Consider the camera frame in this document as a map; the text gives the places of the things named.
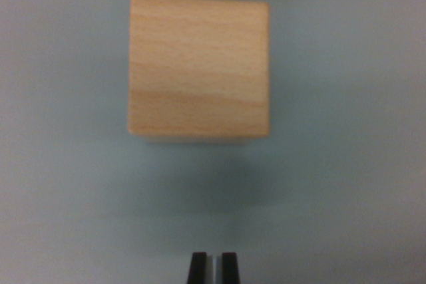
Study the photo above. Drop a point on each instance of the light wooden cube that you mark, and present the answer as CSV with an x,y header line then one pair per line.
x,y
199,68

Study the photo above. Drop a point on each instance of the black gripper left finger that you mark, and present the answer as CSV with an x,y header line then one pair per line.
x,y
199,270

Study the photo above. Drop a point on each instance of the pale blue plastic bin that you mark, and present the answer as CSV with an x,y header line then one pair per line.
x,y
349,164

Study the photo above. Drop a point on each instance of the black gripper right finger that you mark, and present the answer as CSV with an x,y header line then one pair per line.
x,y
230,270

